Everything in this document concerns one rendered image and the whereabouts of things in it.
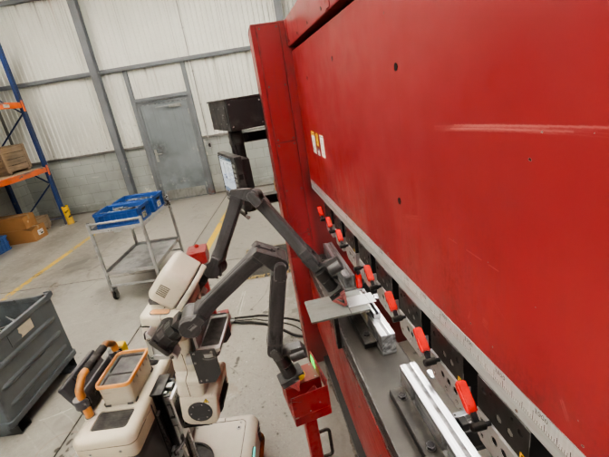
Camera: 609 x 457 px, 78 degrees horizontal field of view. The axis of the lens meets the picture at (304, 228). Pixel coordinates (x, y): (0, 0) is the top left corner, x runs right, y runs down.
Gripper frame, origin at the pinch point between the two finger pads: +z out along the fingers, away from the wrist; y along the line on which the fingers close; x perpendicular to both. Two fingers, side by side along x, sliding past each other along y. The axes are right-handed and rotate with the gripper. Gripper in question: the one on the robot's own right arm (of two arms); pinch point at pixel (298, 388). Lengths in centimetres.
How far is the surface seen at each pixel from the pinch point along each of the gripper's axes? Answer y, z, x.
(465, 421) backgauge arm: 43, 3, -47
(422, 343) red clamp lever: 35, -42, -53
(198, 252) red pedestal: -26, -7, 185
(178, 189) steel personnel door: -55, 42, 772
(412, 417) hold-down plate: 29, -4, -41
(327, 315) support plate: 25.6, -14.4, 13.4
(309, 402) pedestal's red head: 1.6, 4.5, -4.8
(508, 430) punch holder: 34, -42, -81
